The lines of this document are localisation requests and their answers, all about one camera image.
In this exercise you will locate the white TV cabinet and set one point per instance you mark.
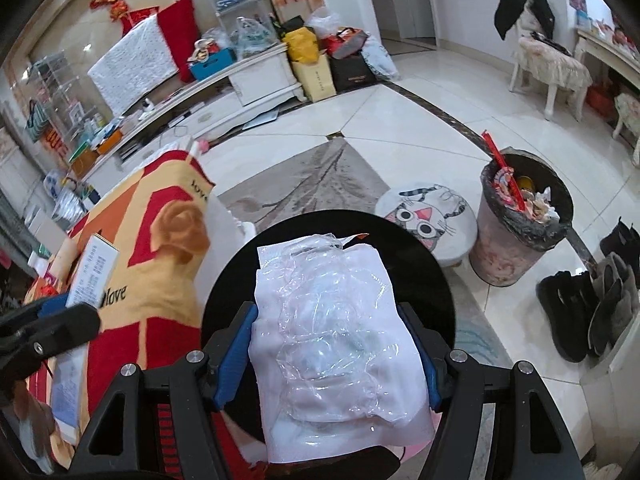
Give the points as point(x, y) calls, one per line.
point(204, 110)

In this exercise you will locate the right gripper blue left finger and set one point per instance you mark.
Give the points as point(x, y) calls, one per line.
point(230, 354)

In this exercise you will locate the blue storage basket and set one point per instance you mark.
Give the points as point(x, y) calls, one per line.
point(215, 63)

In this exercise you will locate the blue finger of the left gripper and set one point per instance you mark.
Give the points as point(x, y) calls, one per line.
point(52, 305)
point(27, 341)

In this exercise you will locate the white chair with jacket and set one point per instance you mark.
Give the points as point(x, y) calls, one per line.
point(537, 56)

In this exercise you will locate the covered television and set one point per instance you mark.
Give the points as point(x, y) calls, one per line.
point(133, 67)

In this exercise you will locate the black gift bag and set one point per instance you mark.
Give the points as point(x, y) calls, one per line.
point(351, 73)

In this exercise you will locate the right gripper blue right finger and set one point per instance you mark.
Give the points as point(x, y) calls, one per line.
point(433, 352)

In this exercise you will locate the red cloth on television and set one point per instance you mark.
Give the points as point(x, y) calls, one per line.
point(179, 28)

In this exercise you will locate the black round trash bin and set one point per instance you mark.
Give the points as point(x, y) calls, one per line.
point(235, 285)

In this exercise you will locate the grey full trash can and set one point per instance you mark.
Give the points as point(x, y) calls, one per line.
point(509, 242)

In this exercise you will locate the beige paper bag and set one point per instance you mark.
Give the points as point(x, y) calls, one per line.
point(316, 79)

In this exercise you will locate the colourful love blanket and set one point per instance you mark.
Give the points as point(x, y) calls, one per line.
point(173, 237)

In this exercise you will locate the yellow bag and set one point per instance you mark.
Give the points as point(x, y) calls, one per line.
point(302, 45)

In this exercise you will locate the clear plastic wrapper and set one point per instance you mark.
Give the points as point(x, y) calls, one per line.
point(336, 368)

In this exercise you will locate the cat face stool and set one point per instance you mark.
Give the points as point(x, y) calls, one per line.
point(441, 219)

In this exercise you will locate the white blue toothpaste box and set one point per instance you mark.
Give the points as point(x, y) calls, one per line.
point(84, 298)

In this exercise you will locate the black shoes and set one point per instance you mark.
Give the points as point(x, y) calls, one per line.
point(569, 301)

